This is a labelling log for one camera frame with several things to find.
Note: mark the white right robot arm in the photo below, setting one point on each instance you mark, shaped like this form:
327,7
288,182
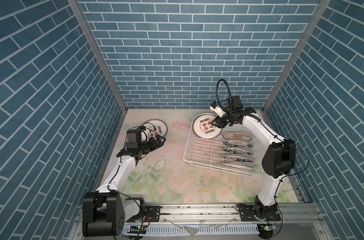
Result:
278,161

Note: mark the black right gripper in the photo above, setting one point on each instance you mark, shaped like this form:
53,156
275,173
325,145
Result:
219,124

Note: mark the white wire dish rack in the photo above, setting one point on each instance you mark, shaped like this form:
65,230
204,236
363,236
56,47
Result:
209,153

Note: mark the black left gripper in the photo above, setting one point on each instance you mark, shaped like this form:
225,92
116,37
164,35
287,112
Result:
153,145

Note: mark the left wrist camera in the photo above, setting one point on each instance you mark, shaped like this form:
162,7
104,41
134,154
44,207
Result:
135,138

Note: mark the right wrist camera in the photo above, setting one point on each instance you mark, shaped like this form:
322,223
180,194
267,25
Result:
217,109

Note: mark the aluminium corner post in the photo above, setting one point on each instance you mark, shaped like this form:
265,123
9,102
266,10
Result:
87,31
308,30

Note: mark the small plate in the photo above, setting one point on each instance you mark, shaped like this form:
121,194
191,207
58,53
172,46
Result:
228,159
238,151
238,144
238,166
237,137

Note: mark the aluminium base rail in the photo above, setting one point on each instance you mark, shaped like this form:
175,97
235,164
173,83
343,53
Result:
216,214

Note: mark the aluminium left corner post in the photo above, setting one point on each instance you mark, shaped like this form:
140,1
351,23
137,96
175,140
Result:
87,31

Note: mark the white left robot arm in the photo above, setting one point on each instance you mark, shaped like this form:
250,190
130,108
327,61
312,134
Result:
106,210

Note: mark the aluminium right corner post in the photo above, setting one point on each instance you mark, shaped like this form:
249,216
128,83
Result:
308,30

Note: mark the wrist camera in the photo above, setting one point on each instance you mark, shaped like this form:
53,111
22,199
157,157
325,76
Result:
135,138
217,109

